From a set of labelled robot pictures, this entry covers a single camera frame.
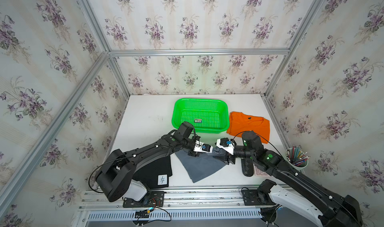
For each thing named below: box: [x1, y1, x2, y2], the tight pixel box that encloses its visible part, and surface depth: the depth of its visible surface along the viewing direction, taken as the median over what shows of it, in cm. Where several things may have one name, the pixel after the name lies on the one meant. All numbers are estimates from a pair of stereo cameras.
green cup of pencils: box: [285, 145, 311, 173], surface depth 75 cm
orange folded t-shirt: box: [227, 111, 270, 144], surface depth 104 cm
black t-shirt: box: [132, 155, 173, 190], surface depth 81 cm
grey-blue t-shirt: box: [175, 147, 228, 183], surface depth 84 cm
